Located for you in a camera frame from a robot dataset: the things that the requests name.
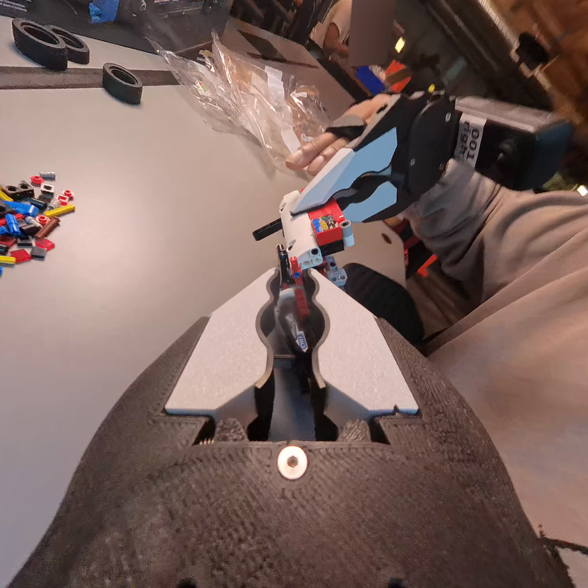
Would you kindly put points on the person's right hand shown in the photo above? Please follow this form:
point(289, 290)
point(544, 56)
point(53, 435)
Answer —
point(321, 149)

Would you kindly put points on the person's right forearm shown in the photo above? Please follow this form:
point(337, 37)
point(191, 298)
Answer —
point(482, 220)

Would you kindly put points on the pile of small lego pieces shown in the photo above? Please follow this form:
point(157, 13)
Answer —
point(27, 220)

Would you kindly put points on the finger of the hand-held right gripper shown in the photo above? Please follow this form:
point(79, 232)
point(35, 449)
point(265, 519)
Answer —
point(340, 179)
point(374, 204)

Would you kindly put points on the red chair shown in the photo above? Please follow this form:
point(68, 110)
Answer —
point(422, 262)

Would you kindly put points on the lego set box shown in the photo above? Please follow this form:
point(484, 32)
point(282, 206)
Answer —
point(160, 23)

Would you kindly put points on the lego race car model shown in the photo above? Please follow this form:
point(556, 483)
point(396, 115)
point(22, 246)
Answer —
point(294, 303)

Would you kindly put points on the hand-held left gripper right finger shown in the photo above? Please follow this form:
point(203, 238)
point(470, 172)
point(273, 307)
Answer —
point(363, 363)

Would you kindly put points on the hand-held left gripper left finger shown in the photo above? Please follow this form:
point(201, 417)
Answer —
point(220, 363)

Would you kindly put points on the black lego beam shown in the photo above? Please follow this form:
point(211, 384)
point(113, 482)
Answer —
point(266, 230)

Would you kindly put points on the blue storage bin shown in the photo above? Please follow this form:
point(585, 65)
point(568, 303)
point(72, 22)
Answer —
point(370, 80)

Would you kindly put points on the clear plastic bag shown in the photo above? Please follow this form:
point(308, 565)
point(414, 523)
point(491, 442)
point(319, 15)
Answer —
point(252, 101)

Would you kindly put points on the red lego slope piece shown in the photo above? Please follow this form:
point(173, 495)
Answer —
point(328, 229)

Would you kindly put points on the white lego panel assembly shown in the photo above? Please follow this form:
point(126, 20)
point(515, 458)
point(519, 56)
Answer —
point(298, 239)

